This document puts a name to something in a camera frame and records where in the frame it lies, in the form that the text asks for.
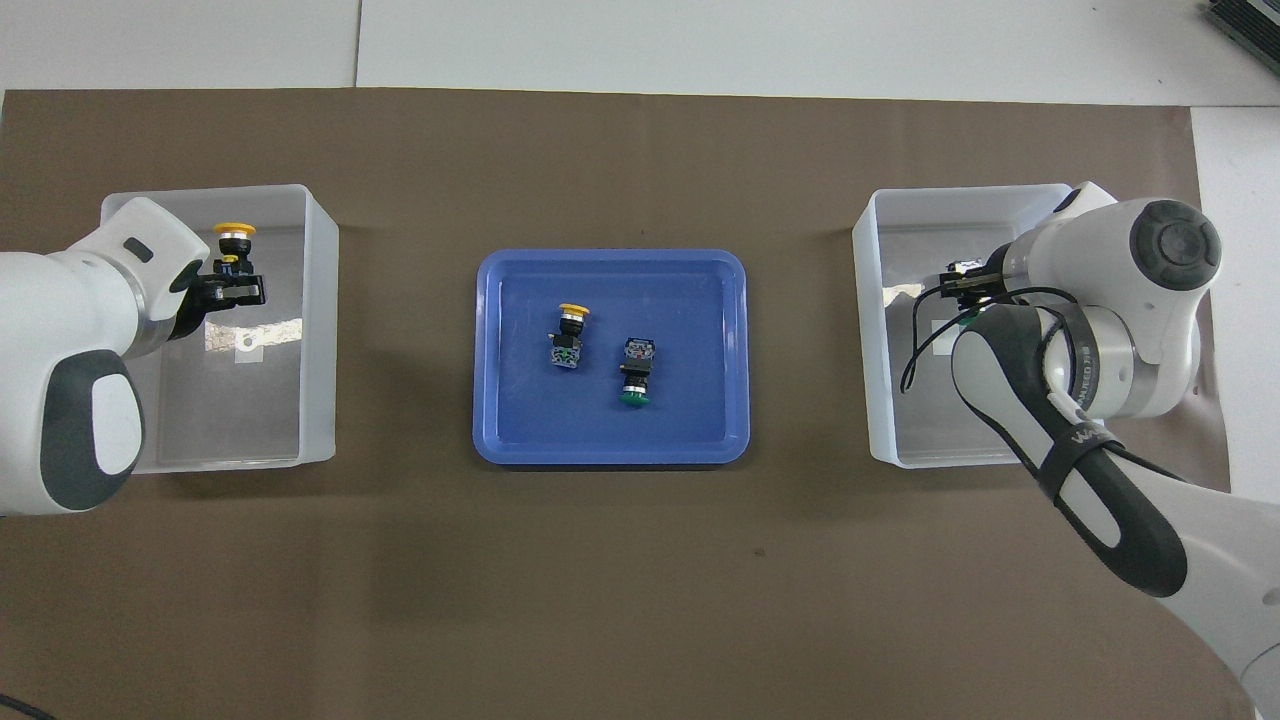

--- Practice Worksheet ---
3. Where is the translucent white plastic box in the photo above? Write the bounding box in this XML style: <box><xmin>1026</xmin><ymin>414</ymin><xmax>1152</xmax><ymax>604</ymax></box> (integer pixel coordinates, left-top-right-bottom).
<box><xmin>852</xmin><ymin>183</ymin><xmax>1101</xmax><ymax>469</ymax></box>
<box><xmin>100</xmin><ymin>184</ymin><xmax>340</xmax><ymax>474</ymax></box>

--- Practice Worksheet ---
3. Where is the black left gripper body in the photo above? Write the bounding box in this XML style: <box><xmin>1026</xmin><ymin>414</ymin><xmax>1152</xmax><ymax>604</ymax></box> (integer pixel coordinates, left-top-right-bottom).
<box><xmin>168</xmin><ymin>258</ymin><xmax>227</xmax><ymax>341</ymax></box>

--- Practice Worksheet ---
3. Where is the grey ribbed metal device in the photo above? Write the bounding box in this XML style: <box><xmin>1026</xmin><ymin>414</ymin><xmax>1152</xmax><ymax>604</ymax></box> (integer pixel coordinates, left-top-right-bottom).
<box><xmin>1202</xmin><ymin>0</ymin><xmax>1280</xmax><ymax>63</ymax></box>

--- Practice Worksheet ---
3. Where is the black velcro strap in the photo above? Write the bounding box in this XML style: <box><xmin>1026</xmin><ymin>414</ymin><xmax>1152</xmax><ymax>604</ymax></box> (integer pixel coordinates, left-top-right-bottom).
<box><xmin>1036</xmin><ymin>424</ymin><xmax>1123</xmax><ymax>503</ymax></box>

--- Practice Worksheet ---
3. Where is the blue plastic tray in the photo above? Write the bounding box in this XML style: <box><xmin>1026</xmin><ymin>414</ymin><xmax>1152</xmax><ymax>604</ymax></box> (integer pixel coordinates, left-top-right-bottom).
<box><xmin>472</xmin><ymin>248</ymin><xmax>751</xmax><ymax>467</ymax></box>

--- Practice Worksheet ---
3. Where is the brown paper table mat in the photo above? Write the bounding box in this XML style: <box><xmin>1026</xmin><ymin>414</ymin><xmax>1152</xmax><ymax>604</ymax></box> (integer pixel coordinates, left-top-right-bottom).
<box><xmin>0</xmin><ymin>88</ymin><xmax>1257</xmax><ymax>720</ymax></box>

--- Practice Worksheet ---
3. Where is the yellow push button switch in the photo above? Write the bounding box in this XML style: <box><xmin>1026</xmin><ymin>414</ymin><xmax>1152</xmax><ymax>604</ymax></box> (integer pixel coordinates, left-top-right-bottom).
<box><xmin>213</xmin><ymin>221</ymin><xmax>263</xmax><ymax>283</ymax></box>
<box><xmin>548</xmin><ymin>302</ymin><xmax>592</xmax><ymax>372</ymax></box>

